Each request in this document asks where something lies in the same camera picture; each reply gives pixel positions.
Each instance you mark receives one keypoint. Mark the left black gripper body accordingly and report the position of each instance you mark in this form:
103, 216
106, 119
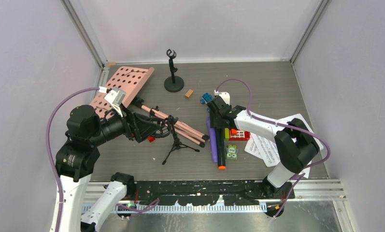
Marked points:
129, 125

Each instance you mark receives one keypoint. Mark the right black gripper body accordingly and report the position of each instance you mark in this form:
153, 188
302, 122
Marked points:
215, 121

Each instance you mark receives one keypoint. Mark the orange black microphone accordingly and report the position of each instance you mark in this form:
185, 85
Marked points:
220, 149

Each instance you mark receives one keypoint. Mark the purple microphone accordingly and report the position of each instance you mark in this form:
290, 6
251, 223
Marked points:
212, 140

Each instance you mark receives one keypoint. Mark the black tripod mic stand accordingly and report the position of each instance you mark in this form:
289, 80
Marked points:
169, 123

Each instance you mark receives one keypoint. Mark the sheet music page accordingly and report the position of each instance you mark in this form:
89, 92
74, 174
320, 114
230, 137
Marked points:
298, 146
264, 149

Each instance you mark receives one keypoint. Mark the pink music stand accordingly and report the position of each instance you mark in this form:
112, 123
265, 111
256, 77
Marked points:
131, 80

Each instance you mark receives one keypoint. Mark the black round base mic stand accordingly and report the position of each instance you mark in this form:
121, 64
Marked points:
173, 83

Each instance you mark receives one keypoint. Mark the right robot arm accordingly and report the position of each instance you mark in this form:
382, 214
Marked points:
279, 175

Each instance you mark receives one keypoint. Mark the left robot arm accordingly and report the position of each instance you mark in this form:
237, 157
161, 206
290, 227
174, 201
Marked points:
75, 163

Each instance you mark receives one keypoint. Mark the purple red toy block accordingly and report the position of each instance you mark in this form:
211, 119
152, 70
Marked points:
151, 139

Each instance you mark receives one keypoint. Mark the lime green toy block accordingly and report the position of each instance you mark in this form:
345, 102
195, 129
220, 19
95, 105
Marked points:
227, 134

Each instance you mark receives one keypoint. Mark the red window toy block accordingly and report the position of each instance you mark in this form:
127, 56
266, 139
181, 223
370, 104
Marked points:
239, 135

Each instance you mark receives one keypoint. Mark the blue white toy car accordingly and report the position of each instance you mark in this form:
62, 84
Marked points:
206, 98

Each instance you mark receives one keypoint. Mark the green monster face block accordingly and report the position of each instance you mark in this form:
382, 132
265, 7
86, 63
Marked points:
231, 152

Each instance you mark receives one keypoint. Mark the brown wooden block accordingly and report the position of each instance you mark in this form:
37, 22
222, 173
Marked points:
189, 93

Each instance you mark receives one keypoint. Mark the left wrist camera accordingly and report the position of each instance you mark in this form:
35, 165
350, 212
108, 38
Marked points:
114, 98

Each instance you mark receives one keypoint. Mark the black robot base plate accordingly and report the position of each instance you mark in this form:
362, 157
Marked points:
206, 193

